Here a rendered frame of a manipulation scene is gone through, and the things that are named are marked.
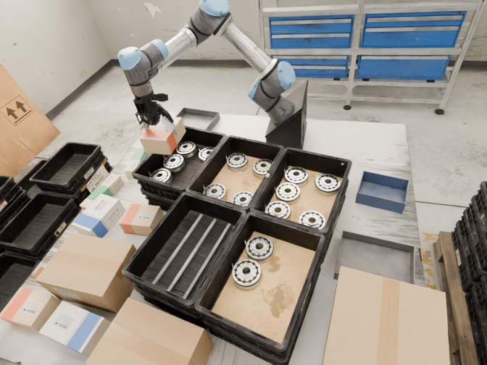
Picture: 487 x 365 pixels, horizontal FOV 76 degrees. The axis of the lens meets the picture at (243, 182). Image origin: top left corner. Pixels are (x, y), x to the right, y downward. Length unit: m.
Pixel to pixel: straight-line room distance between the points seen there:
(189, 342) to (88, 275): 0.48
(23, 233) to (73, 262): 1.08
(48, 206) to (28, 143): 1.45
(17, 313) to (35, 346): 0.14
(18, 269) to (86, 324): 1.19
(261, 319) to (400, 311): 0.41
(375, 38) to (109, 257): 2.64
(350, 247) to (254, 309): 0.50
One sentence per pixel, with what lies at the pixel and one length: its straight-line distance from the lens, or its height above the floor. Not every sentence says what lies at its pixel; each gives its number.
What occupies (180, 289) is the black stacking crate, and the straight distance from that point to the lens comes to 1.18.
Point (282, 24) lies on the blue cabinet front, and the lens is 3.09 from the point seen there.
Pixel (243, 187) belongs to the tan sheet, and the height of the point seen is 0.83.
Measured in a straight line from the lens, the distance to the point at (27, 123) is 3.90.
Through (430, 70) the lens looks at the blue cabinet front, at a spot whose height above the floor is 0.41.
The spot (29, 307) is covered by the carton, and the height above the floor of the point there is 0.77.
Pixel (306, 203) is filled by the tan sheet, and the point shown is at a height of 0.83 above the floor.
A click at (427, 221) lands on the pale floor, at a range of 2.48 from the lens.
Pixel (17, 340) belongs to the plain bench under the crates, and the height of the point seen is 0.70.
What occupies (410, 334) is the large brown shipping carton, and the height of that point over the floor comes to 0.90.
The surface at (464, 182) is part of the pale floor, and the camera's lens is 2.84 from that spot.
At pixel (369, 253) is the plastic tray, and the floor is 0.70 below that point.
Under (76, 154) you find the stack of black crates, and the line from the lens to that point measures 2.64.
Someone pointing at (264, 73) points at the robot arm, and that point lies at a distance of 1.51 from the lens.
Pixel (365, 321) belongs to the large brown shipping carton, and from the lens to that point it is 1.03.
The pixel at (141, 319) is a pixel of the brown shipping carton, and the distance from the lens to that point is 1.15.
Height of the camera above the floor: 1.84
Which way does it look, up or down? 45 degrees down
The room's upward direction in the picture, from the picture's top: 10 degrees counter-clockwise
